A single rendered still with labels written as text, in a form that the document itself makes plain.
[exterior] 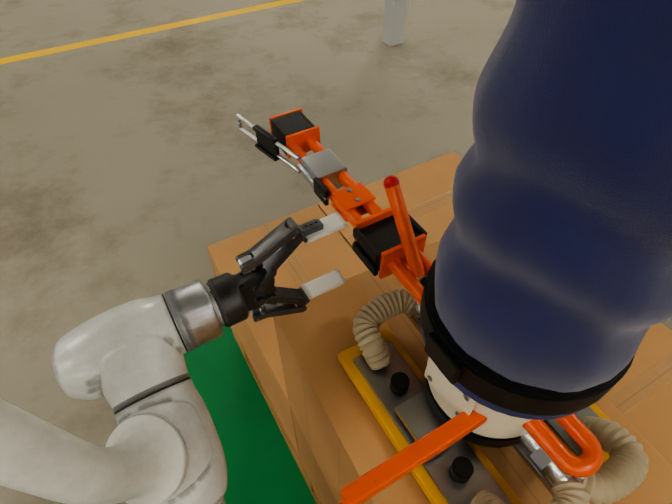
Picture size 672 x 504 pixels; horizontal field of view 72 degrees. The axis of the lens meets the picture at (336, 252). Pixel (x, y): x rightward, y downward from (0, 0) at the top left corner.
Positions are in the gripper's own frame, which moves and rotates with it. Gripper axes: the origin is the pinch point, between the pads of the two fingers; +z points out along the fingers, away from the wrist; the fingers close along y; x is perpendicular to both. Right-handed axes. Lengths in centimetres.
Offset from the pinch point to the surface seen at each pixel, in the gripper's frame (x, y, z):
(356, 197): -8.1, -1.2, 8.9
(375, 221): -1.3, -1.6, 8.2
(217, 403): -40, 108, -27
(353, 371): 14.3, 11.2, -5.2
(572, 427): 38.3, -0.7, 9.9
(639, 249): 34.6, -32.9, 2.9
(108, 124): -243, 109, -21
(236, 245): -59, 54, -2
